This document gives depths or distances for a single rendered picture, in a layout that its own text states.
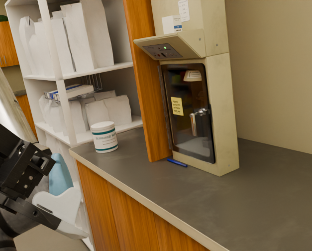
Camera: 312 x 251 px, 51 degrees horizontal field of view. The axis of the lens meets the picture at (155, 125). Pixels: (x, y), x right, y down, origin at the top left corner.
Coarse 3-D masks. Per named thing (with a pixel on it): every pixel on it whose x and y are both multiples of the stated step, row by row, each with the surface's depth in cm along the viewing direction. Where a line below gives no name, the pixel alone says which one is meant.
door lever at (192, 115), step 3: (201, 111) 127; (192, 114) 125; (195, 114) 126; (198, 114) 127; (201, 114) 128; (192, 117) 125; (195, 117) 126; (192, 120) 126; (195, 120) 126; (192, 123) 126; (195, 123) 126; (192, 126) 127; (195, 126) 127; (192, 129) 127; (195, 129) 127; (195, 132) 127; (195, 135) 127
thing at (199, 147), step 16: (176, 64) 134; (192, 64) 125; (176, 80) 137; (192, 80) 128; (176, 96) 140; (192, 96) 130; (192, 112) 133; (208, 112) 124; (176, 128) 146; (208, 128) 127; (176, 144) 150; (192, 144) 139; (208, 144) 129; (208, 160) 132
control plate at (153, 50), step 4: (160, 44) 126; (164, 44) 124; (168, 44) 122; (144, 48) 138; (148, 48) 135; (152, 48) 133; (156, 48) 131; (160, 48) 129; (164, 48) 127; (168, 48) 125; (172, 48) 123; (152, 52) 137; (156, 52) 135; (160, 52) 133; (164, 52) 130; (168, 52) 128; (172, 52) 127; (176, 52) 125; (156, 56) 139; (160, 56) 136; (168, 56) 132; (172, 56) 130; (176, 56) 128; (180, 56) 126
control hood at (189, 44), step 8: (176, 32) 112; (184, 32) 113; (192, 32) 114; (200, 32) 116; (136, 40) 135; (144, 40) 131; (152, 40) 126; (160, 40) 122; (168, 40) 119; (176, 40) 116; (184, 40) 113; (192, 40) 115; (200, 40) 117; (176, 48) 122; (184, 48) 118; (192, 48) 116; (200, 48) 117; (152, 56) 141; (184, 56) 124; (192, 56) 121; (200, 56) 118
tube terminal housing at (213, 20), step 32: (160, 0) 134; (192, 0) 118; (224, 0) 130; (160, 32) 140; (224, 32) 122; (160, 64) 146; (224, 64) 124; (224, 96) 126; (224, 128) 129; (192, 160) 144; (224, 160) 131
